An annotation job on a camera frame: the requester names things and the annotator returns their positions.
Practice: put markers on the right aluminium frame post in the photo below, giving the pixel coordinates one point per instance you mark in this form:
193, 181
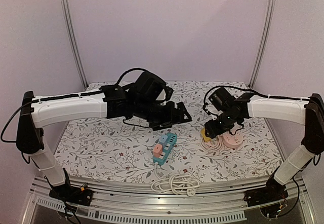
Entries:
263, 42

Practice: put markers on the floral table mat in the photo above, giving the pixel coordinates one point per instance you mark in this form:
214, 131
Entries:
110, 150

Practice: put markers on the yellow cube socket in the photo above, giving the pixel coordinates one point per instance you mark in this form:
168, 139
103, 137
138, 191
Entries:
203, 135

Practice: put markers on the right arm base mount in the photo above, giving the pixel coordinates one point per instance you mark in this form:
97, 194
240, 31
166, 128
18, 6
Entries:
266, 194

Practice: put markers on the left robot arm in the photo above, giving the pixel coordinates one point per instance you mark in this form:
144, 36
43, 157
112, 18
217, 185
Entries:
147, 98

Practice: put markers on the aluminium frame post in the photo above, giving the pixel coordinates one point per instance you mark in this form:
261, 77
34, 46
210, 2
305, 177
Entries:
263, 42
73, 42

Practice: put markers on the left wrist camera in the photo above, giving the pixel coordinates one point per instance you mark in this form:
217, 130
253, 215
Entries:
165, 95

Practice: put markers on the blue plug adapter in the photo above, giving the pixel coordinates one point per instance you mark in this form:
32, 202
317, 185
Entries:
163, 139

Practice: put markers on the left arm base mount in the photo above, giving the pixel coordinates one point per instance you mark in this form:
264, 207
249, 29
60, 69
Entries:
71, 194

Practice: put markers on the pink plug adapter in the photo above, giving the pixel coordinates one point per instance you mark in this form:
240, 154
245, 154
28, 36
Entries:
158, 151

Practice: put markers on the teal power strip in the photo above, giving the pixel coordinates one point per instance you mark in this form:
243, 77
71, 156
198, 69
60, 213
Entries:
171, 141

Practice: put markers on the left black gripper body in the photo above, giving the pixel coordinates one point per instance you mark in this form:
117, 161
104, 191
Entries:
158, 117

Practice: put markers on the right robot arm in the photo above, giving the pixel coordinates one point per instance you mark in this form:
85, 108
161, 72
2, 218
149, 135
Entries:
230, 106

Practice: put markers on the left aluminium frame post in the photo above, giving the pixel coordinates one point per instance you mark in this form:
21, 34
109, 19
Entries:
73, 42

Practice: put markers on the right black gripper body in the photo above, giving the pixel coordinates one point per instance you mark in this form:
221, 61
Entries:
213, 129

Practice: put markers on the aluminium front rail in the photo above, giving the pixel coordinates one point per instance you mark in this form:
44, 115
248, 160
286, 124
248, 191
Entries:
217, 202

